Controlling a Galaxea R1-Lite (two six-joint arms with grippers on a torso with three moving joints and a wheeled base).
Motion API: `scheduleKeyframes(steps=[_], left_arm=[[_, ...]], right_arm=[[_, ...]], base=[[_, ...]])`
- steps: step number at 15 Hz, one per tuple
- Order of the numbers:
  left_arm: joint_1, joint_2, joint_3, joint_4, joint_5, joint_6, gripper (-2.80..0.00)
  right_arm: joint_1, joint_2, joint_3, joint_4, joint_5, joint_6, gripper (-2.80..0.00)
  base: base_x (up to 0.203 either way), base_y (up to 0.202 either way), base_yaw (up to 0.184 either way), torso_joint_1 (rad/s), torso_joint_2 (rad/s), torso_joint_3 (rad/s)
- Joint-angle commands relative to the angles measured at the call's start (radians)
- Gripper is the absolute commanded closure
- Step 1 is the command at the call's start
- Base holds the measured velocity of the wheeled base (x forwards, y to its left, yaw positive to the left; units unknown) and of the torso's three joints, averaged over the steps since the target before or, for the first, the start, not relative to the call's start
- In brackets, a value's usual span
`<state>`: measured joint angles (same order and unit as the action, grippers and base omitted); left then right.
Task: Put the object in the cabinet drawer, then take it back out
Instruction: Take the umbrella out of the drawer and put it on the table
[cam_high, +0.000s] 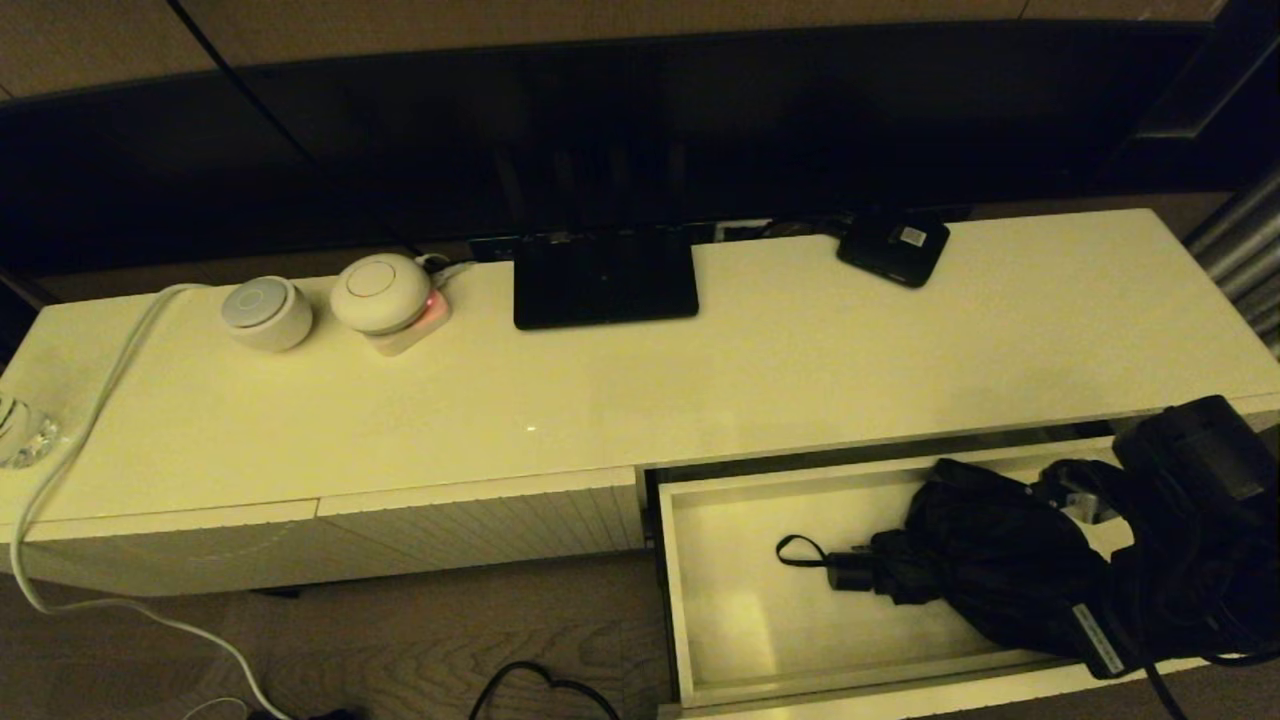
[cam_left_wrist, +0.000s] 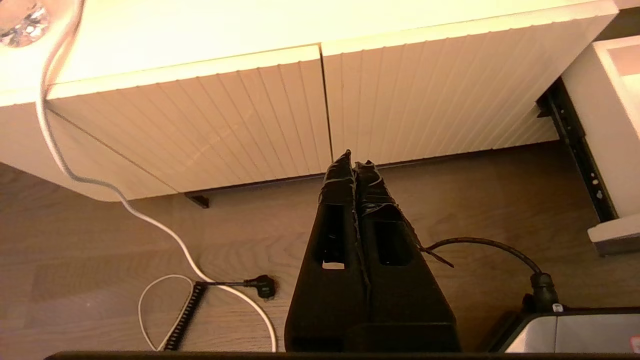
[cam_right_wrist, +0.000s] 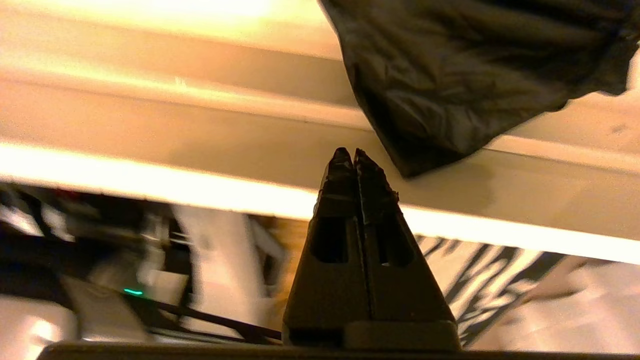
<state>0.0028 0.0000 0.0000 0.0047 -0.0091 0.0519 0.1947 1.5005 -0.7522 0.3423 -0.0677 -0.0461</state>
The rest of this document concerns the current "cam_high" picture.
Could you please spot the black flat television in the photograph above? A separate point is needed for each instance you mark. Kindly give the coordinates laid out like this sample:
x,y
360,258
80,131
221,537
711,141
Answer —
x,y
700,130

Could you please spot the black umbrella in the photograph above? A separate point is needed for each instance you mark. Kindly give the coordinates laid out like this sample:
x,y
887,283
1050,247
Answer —
x,y
980,560

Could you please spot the clear glass cup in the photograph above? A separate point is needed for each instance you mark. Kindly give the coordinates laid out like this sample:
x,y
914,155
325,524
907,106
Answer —
x,y
25,435

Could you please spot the black set-top box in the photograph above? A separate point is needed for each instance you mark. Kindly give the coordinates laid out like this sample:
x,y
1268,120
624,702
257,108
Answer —
x,y
890,250

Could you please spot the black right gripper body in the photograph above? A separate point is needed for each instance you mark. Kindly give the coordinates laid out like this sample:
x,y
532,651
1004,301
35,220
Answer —
x,y
1135,620

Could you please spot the black TV base plate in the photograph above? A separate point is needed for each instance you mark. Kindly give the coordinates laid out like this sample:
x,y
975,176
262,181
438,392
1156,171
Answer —
x,y
600,285

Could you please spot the white power strip red switch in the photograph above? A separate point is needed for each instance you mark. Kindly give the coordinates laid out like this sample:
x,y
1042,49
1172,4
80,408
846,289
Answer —
x,y
420,330

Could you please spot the white round dome device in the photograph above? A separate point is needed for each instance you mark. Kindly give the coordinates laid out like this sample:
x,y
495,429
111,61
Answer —
x,y
380,290

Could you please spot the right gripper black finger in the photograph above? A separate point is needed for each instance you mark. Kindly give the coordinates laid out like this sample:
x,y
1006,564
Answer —
x,y
1100,640

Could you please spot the white TV cabinet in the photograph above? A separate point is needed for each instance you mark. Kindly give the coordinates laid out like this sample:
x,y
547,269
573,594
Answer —
x,y
560,400

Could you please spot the narrow white ribbed cabinet front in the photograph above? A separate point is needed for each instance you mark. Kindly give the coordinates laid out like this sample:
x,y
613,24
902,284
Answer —
x,y
1260,410

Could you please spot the grey curtain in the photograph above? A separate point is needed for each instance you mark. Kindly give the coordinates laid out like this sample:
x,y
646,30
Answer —
x,y
1245,250

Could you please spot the white speaker grey top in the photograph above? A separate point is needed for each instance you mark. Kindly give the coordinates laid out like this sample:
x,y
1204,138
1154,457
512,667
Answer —
x,y
265,315

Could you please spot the white ribbed drawer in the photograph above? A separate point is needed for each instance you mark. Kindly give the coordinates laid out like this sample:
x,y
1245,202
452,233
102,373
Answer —
x,y
780,600

